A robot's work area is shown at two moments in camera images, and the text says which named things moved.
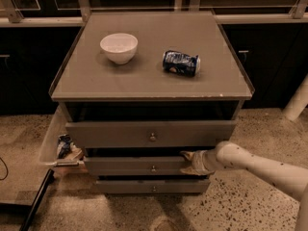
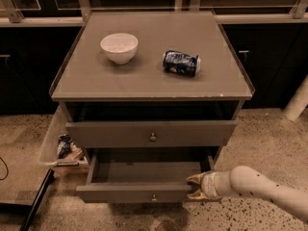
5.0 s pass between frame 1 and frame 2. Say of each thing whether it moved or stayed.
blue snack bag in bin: stayed
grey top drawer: stayed
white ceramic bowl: stayed
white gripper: moved
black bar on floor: stayed
